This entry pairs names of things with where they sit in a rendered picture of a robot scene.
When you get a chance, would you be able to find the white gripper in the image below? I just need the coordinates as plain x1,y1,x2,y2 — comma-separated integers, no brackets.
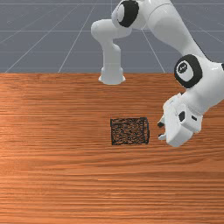
157,93,204,148

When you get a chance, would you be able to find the dark mesh basket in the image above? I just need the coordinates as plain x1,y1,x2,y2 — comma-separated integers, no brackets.
109,116,151,146

